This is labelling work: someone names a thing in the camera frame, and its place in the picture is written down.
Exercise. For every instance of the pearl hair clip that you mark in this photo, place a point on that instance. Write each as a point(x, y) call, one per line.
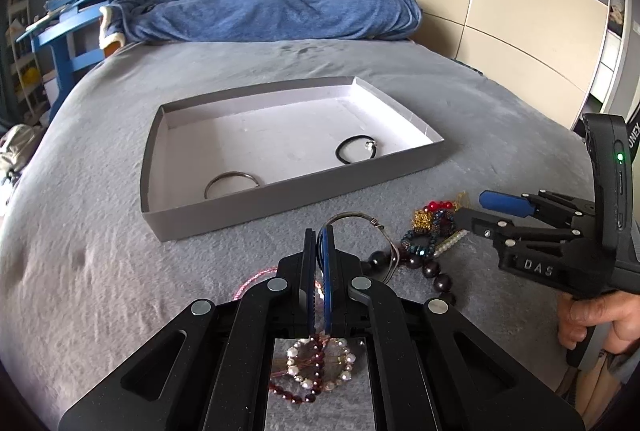
point(450, 243)

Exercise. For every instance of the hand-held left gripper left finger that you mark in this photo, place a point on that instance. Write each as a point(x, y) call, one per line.
point(311, 271)

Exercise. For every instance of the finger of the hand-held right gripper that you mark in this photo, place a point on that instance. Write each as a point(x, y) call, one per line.
point(475, 223)
point(500, 203)

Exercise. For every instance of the beige wardrobe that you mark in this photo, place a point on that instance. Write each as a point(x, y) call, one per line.
point(525, 11)

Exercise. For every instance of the grey bag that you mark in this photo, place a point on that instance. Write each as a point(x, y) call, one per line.
point(17, 151)

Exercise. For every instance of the person's patterned clothing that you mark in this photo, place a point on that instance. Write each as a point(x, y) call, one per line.
point(595, 386)

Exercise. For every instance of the person's right hand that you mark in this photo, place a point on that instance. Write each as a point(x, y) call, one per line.
point(600, 316)

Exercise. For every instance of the blue blanket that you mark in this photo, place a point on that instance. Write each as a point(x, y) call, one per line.
point(280, 6)

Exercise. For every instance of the grey cardboard tray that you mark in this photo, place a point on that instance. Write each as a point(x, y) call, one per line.
point(170, 223)

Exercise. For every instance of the blue wooden desk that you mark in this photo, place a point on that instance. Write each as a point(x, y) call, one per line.
point(60, 41)

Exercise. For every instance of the grey fleece bedspread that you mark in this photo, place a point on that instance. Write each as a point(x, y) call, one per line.
point(100, 261)

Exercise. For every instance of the white shelf unit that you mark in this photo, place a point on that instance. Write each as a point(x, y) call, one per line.
point(22, 61)

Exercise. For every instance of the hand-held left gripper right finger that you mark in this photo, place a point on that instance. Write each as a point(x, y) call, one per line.
point(328, 271)

